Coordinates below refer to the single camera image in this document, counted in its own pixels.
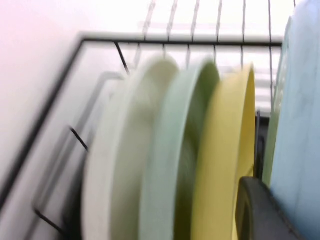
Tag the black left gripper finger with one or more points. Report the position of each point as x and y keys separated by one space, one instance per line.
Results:
x=265 y=215

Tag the light blue plate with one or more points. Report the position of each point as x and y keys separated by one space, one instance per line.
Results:
x=300 y=125

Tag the yellow plate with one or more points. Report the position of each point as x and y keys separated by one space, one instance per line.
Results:
x=225 y=150

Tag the green plate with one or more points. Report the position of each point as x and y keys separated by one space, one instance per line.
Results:
x=170 y=150

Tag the pale white-green plate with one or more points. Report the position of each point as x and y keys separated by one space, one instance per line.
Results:
x=120 y=150

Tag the white black-grid tablecloth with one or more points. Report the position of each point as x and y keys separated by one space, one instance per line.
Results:
x=207 y=27

